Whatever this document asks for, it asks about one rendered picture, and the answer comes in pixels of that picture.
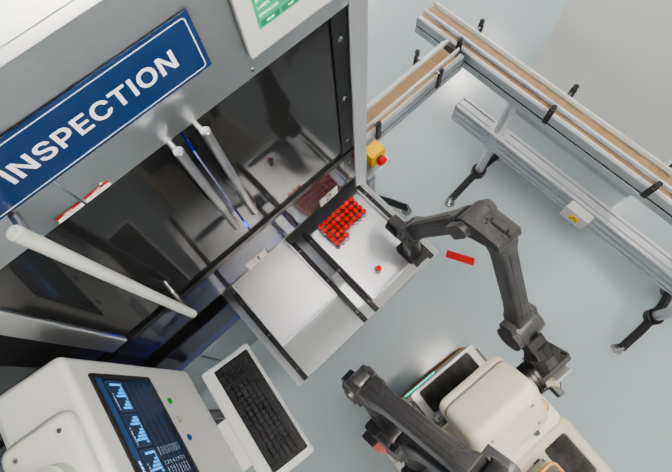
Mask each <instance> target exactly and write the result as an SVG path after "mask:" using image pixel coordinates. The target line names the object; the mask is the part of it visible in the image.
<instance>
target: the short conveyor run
mask: <svg viewBox="0 0 672 472"><path fill-rule="evenodd" d="M448 41H449V40H448V39H447V40H445V41H442V42H441V43H440V44H438V45H437V46H436V47H435V48H434V49H432V50H431V51H430V52H429V53H428V54H426V55H425V56H424V57H423V58H422V59H420V58H419V54H420V50H419V49H416V50H415V54H416V55H415V56H414V61H413V66H412V67H411V68H410V69H408V70H407V71H406V72H405V73H404V74H402V75H401V76H400V77H399V78H398V79H396V80H395V81H394V82H393V83H392V84H390V85H389V86H388V87H387V88H386V89H384V90H383V91H382V92H381V93H380V94H378V95H377V96H376V97H375V98H374V99H372V100H371V101H370V102H369V103H368V104H367V140H368V139H369V138H370V137H371V136H373V137H374V138H375V139H376V140H378V141H379V140H380V139H381V138H382V137H384V136H385V135H386V134H387V133H388V132H389V131H391V130H392V129H393V128H394V127H395V126H396V125H397V124H399V123H400V122H401V121H402V120H403V119H404V118H406V117H407V116H408V115H409V114H410V113H411V112H413V111H414V110H415V109H416V108H417V107H418V106H420V105H421V104H422V103H423V102H424V101H425V100H427V99H428V98H429V97H430V96H431V95H432V94H433V93H435V92H436V91H437V90H438V89H439V88H440V87H442V86H443V85H444V84H445V83H446V82H447V81H449V80H450V79H451V78H452V77H453V76H454V75H456V74H457V73H458V72H459V71H461V68H462V64H463V61H464V56H463V55H462V54H459V53H458V52H459V51H460V48H459V47H458V48H457V49H456V50H454V49H452V48H451V47H450V46H448V45H447V44H448Z"/></svg>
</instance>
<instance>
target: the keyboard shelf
mask: <svg viewBox="0 0 672 472"><path fill-rule="evenodd" d="M244 350H247V351H248V352H249V354H250V355H251V357H252V359H253V360H254V362H255V363H256V365H257V367H258V368H259V370H260V371H261V373H262V375H263V376H264V378H265V379H266V381H267V382H268V384H269V386H270V387H271V389H272V390H273V392H274V394H275V395H276V397H277V398H278V400H279V401H280V403H281V405H282V406H283V408H284V409H285V411H286V413H287V414H288V416H289V417H290V419H291V420H292V422H293V424H294V425H295V427H296V428H297V430H298V432H299V433H300V435H301V436H302V438H303V439H304V441H305V443H306V444H307V448H306V449H304V450H303V451H302V452H301V453H299V454H298V455H297V456H296V457H294V458H293V459H292V460H291V461H289V462H288V463H287V464H286V465H284V466H283V467H282V468H281V469H279V470H278V471H277V472H289V471H290V470H291V469H293V468H294V467H295V466H296V465H298V464H299V463H300V462H301V461H303V460H304V459H305V458H306V457H308V456H309V455H310V454H311V453H312V452H313V451H314V448H313V446H312V445H311V443H310V441H309V440H308V438H307V437H306V435H305V434H304V432H303V430H302V429H301V427H300V426H299V424H298V423H297V421H296V419H295V418H294V416H293V415H292V413H291V412H290V410H289V408H288V407H287V405H286V404H285V402H284V401H283V399H282V397H281V396H280V394H279V393H278V391H277V389H276V388H275V386H274V385H273V383H272V382H271V380H270V378H269V377H268V375H267V374H266V372H265V371H264V369H263V367H262V366H261V364H260V363H259V361H258V360H257V358H256V356H255V355H254V353H253V352H252V350H251V349H250V347H249V345H248V344H243V345H242V346H240V347H239V348H238V349H236V350H235V351H233V352H232V353H231V354H229V355H228V356H227V357H225V358H224V359H223V360H221V361H220V362H218V363H217V364H216V365H214V366H213V367H212V368H210V369H209V370H207V371H206V372H205V373H203V374H202V379H203V381H204V382H205V384H206V386H207V387H208V389H209V391H210V393H211V394H212V396H213V398H214V400H215V401H216V403H217V405H218V406H219V408H220V410H221V412H222V413H223V415H224V417H225V418H226V419H225V420H223V421H222V422H221V423H219V424H218V425H217V426H218V428H219V430H220V432H221V433H222V435H223V437H224V439H225V440H226V442H227V444H228V446H229V447H230V449H231V451H232V453H233V454H234V456H235V458H236V460H237V461H238V463H239V465H240V467H241V468H242V470H243V472H244V471H245V470H247V469H248V468H249V467H251V466H252V465H253V467H254V469H255V470H256V472H272V470H271V468H270V467H269V465H268V463H267V462H266V460H265V458H264V456H263V455H262V453H261V451H260V450H259V448H258V446H257V445H256V443H255V441H254V440H253V438H252V436H251V435H250V433H249V431H248V429H247V428H246V426H245V424H244V423H243V421H242V419H241V418H240V416H239V414H238V413H237V411H236V409H235V407H234V406H233V404H232V402H231V401H230V399H229V397H228V396H227V394H226V392H225V391H224V389H223V387H222V386H221V384H220V382H219V380H218V379H217V377H216V375H215V374H214V372H215V371H217V370H218V369H219V368H221V367H222V366H224V365H225V364H226V363H228V362H229V361H230V360H232V359H233V358H234V357H236V356H237V355H239V354H240V353H241V352H243V351H244Z"/></svg>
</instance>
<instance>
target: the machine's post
mask: <svg viewBox="0 0 672 472"><path fill-rule="evenodd" d="M345 7H346V25H347V45H348V66H349V86H350V107H351V127H352V146H353V147H354V161H355V178H354V179H353V180H352V181H351V182H349V183H350V184H352V185H353V186H354V187H355V188H356V187H357V186H358V185H361V184H363V183H364V182H365V183H366V175H367V71H368V0H348V5H347V6H345Z"/></svg>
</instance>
